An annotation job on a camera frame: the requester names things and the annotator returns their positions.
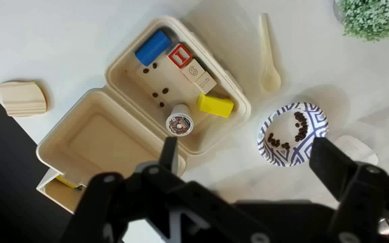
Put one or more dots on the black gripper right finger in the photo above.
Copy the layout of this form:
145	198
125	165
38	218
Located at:
365	203

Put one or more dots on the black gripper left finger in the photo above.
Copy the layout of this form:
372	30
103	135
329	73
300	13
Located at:
127	211

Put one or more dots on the brown coffee beans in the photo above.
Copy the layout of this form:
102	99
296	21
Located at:
300	126
154	95

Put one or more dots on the blue patterned paper bowl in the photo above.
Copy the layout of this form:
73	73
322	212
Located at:
284	129

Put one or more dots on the beige clamshell take-away container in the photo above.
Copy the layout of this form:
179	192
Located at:
100	135

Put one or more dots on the pale rectangular tray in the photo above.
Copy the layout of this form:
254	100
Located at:
61	199

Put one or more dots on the small yellow-green object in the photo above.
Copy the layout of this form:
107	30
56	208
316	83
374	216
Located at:
67	183

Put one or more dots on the coffee pod cup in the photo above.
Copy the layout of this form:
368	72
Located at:
179	122

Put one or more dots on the yellow rectangular block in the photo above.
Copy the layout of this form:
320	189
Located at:
215	106

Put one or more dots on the light wooden block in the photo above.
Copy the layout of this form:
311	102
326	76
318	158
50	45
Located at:
23	99

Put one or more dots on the red white packet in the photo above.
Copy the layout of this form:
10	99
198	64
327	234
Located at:
189	68

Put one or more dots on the pale disposable spoon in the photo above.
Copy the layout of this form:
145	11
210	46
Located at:
270	76

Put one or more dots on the blue cylinder block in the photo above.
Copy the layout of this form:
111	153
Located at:
153	46

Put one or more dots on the round green artificial plant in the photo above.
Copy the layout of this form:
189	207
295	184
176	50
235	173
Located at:
374	15

